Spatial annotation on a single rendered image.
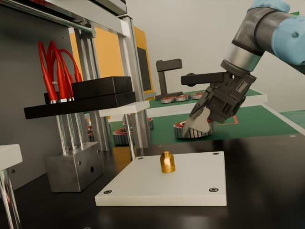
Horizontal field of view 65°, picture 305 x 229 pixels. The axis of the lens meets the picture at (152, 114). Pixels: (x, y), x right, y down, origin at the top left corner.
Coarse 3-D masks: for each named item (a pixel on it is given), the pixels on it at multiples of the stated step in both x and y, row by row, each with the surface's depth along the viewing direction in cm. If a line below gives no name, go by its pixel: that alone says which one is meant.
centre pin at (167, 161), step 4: (164, 152) 33; (168, 152) 33; (164, 156) 32; (168, 156) 32; (172, 156) 33; (160, 160) 33; (164, 160) 32; (168, 160) 32; (172, 160) 33; (164, 164) 32; (168, 164) 32; (172, 164) 33; (164, 168) 32; (168, 168) 32; (172, 168) 33; (164, 172) 33; (168, 172) 32
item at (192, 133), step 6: (186, 120) 70; (210, 120) 63; (174, 126) 65; (180, 126) 63; (210, 126) 61; (174, 132) 65; (180, 132) 62; (192, 132) 60; (198, 132) 60; (210, 132) 61; (180, 138) 64; (186, 138) 62; (192, 138) 61
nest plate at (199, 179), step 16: (144, 160) 40; (176, 160) 37; (192, 160) 36; (208, 160) 35; (224, 160) 36; (128, 176) 33; (144, 176) 32; (160, 176) 32; (176, 176) 31; (192, 176) 30; (208, 176) 29; (224, 176) 29; (112, 192) 29; (128, 192) 28; (144, 192) 28; (160, 192) 27; (176, 192) 26; (192, 192) 26; (208, 192) 25; (224, 192) 25
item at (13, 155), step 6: (12, 144) 13; (18, 144) 13; (0, 150) 12; (6, 150) 12; (12, 150) 12; (18, 150) 13; (0, 156) 12; (6, 156) 12; (12, 156) 12; (18, 156) 13; (0, 162) 12; (6, 162) 12; (12, 162) 12; (18, 162) 12; (0, 168) 11; (6, 168) 12
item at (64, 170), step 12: (84, 144) 39; (96, 144) 39; (48, 156) 34; (60, 156) 33; (72, 156) 33; (84, 156) 35; (96, 156) 38; (48, 168) 34; (60, 168) 34; (72, 168) 33; (84, 168) 35; (96, 168) 38; (60, 180) 34; (72, 180) 33; (84, 180) 35
